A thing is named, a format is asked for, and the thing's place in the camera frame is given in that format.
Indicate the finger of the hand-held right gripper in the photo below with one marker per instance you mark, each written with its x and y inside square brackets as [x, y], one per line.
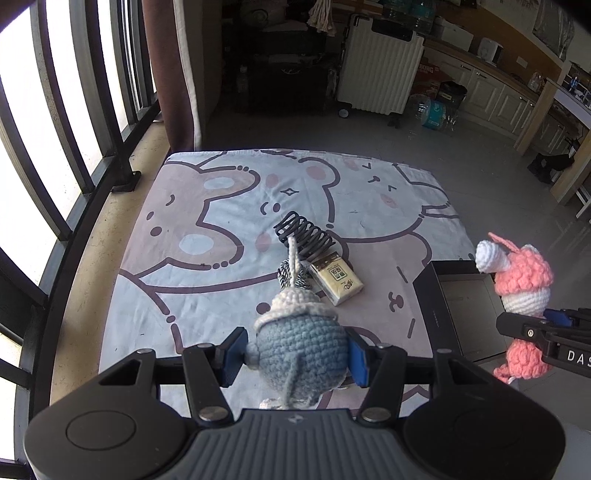
[519, 326]
[558, 317]

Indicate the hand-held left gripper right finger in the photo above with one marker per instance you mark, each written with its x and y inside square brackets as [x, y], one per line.
[358, 364]

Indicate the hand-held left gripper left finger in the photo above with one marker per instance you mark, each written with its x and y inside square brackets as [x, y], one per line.
[235, 356]

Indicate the pink crochet doll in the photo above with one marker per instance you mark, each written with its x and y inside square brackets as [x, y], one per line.
[521, 277]

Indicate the blue crochet doll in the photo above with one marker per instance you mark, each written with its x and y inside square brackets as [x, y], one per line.
[300, 341]

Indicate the black cardboard box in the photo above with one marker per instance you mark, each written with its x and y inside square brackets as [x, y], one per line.
[434, 304]

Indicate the beige tissue packet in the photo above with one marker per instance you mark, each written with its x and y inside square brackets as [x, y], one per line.
[339, 281]

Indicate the white chair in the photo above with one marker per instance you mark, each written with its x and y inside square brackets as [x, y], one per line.
[584, 201]

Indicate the black hair claw clip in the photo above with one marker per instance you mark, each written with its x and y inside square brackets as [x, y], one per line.
[304, 233]

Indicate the bear printed blanket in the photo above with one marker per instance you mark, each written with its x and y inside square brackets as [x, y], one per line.
[184, 221]

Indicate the black window railing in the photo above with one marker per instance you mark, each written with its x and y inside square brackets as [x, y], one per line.
[127, 181]

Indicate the pack of water bottles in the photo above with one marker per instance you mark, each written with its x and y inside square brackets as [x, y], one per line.
[434, 115]

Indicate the white kitchen cabinets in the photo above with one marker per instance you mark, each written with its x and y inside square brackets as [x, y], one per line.
[489, 92]

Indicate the black trash bin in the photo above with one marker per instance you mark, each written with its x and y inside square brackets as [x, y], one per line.
[452, 92]

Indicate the red cardboard box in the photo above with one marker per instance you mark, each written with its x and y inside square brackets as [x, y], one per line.
[427, 74]

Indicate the brown curtain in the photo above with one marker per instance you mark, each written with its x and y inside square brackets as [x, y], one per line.
[180, 92]

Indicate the white kettle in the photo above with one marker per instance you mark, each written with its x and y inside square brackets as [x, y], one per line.
[489, 50]

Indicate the dark storage trunk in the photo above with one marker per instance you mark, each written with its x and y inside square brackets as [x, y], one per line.
[286, 83]

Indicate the white ribbed suitcase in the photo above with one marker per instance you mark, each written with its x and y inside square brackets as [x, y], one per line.
[378, 69]

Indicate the white countertop appliance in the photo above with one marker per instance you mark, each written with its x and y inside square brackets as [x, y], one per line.
[455, 33]

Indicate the pale patterned bag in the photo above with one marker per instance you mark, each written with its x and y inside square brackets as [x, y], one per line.
[258, 14]

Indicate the beige hanging cloth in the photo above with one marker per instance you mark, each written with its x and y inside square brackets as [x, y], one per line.
[322, 16]

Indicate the wide wooden post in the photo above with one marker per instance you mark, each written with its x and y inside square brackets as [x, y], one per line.
[572, 170]

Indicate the slim wooden post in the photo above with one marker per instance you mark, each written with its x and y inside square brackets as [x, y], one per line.
[538, 120]

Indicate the framed wall picture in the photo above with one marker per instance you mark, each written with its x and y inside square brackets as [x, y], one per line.
[554, 25]

